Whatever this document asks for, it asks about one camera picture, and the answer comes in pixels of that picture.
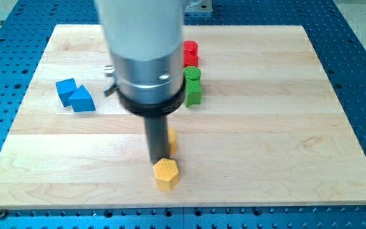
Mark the black flange ring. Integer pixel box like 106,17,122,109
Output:
117,78,186,118

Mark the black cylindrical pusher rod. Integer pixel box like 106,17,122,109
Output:
144,116,170,163

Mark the yellow heart block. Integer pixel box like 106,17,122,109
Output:
168,127,177,155

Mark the red block behind arm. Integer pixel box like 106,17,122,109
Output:
184,53,199,67

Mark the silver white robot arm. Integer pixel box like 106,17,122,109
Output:
95,0,186,163

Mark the green star block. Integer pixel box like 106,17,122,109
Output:
184,80,202,108

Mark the yellow hexagon block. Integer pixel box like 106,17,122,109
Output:
152,158,179,191

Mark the green cylinder block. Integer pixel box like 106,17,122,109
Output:
184,66,201,81

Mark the red cylinder block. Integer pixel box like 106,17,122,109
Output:
183,40,198,56

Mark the blue triangle block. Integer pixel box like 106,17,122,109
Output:
69,85,96,112

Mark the blue cube block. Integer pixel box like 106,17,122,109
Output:
55,78,77,107

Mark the light wooden board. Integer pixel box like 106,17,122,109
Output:
0,25,366,209

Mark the blue perforated metal table plate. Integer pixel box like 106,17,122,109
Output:
0,0,366,228

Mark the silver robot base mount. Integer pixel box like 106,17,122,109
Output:
183,0,213,17

